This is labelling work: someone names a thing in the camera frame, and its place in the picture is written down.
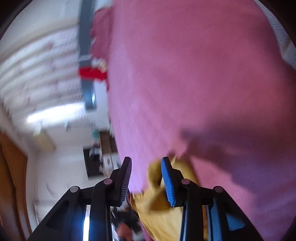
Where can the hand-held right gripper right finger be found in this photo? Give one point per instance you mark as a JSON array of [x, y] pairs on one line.
[[167, 183]]

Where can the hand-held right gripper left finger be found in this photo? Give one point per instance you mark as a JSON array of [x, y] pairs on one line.
[[124, 183]]

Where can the yellow sweater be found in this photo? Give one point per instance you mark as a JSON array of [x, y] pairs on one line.
[[157, 213]]

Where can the black monitor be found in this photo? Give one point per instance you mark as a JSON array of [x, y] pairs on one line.
[[91, 166]]

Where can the wooden desk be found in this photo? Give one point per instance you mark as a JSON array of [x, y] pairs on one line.
[[108, 148]]

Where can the pink bed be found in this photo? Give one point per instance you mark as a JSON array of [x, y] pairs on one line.
[[185, 81]]

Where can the wooden door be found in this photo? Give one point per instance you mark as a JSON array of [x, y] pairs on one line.
[[13, 180]]

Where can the red garment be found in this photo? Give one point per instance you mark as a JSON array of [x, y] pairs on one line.
[[91, 73]]

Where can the patterned curtain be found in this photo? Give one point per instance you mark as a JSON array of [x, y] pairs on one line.
[[41, 64]]

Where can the pink pillow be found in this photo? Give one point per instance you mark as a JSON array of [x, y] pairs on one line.
[[100, 34]]

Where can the grey and white headboard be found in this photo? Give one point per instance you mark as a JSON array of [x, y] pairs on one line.
[[86, 34]]

